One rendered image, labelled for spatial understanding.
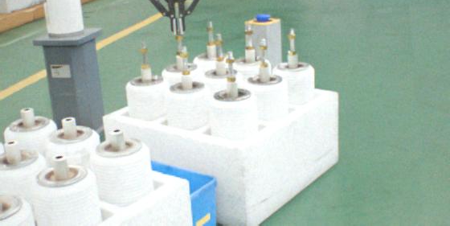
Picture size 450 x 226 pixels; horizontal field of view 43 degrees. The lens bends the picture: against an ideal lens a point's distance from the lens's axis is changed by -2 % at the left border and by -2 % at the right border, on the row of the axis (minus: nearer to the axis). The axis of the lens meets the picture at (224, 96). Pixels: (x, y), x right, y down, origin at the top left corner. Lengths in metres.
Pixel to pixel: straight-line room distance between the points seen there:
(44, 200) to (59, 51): 0.85
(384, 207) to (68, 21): 0.96
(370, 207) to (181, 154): 0.41
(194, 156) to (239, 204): 0.13
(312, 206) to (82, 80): 0.75
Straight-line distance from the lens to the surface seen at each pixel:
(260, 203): 1.19
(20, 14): 3.89
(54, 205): 0.86
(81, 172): 0.89
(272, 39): 1.57
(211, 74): 1.33
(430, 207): 1.29
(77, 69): 1.67
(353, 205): 1.28
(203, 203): 1.11
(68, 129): 1.03
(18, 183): 0.95
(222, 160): 1.14
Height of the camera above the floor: 0.61
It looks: 18 degrees down
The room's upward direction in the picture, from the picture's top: 4 degrees counter-clockwise
